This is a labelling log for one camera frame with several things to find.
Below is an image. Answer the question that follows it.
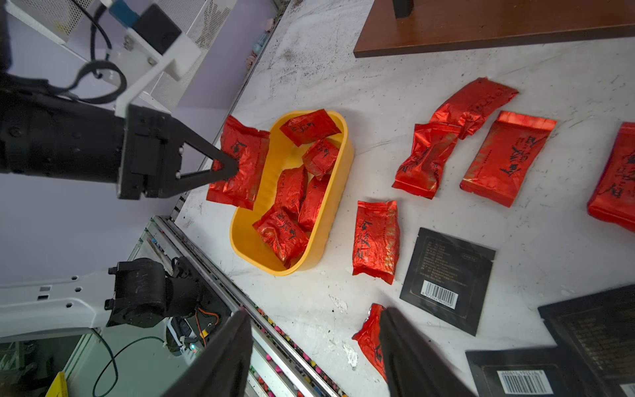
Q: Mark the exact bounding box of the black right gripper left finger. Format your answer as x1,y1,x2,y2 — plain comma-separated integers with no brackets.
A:
163,309,253,397

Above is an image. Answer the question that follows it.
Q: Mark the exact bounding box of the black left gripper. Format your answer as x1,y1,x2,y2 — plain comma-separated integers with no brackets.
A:
116,103,240,201

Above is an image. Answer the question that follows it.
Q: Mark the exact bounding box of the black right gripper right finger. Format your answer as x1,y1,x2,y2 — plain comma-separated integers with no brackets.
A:
380,307,474,397

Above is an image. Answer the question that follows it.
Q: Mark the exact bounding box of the yellow plastic storage box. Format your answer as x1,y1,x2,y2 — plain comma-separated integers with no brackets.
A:
230,110,355,276

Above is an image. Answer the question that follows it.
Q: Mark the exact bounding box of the black tea bag packet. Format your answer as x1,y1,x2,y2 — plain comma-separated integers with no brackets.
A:
400,228,496,336
538,285,634,396
466,347,585,397

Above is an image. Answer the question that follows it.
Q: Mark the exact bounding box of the eleventh red tea bag packet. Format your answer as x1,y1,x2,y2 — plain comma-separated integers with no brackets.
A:
275,165,309,219

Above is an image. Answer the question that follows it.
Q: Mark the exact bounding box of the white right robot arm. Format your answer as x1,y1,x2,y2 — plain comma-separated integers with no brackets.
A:
1,258,472,396

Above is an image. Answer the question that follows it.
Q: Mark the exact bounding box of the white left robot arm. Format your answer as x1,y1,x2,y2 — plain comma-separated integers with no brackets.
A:
1,1,239,200

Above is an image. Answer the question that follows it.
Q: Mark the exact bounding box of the twelfth red tea bag packet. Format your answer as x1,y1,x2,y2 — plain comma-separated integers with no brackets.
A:
298,175,331,233

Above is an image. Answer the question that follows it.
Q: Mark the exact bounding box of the yellow box under table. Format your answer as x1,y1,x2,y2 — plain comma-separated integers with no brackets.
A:
46,372,69,397

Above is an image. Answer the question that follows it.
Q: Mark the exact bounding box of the brown wooden tiered stand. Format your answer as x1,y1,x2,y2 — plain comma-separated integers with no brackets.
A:
353,1,634,58

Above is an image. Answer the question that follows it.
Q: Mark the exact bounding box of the upper white mesh shelf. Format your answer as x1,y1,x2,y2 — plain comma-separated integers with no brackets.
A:
6,0,94,46

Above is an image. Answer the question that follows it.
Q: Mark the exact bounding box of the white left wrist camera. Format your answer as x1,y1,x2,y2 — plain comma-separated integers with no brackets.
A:
101,1,198,118

